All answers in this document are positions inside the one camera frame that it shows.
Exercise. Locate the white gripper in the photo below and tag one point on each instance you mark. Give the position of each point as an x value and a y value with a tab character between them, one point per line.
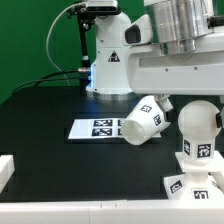
197	73

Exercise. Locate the white lamp bulb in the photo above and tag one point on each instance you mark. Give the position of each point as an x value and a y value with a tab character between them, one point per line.
197	123

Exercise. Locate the white lamp shade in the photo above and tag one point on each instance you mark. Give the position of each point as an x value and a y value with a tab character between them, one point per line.
144	122

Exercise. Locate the white lamp base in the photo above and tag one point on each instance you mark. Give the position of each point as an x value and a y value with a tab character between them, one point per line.
195	183

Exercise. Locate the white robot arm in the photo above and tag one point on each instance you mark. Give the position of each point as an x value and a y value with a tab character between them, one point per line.
176	47

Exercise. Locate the white marker plate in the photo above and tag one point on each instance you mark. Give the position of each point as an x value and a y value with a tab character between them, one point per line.
96	128

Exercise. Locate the white right wall block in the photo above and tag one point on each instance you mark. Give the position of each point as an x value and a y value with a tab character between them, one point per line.
219	174

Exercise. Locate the white wall block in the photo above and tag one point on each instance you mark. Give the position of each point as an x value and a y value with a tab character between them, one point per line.
219	174
6	170

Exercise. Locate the white front wall bar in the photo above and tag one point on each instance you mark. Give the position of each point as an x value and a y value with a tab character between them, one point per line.
114	212

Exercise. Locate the black camera stand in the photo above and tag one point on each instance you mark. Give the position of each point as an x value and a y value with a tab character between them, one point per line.
86	12

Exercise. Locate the white left wall block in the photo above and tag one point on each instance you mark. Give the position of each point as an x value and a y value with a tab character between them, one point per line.
6	170

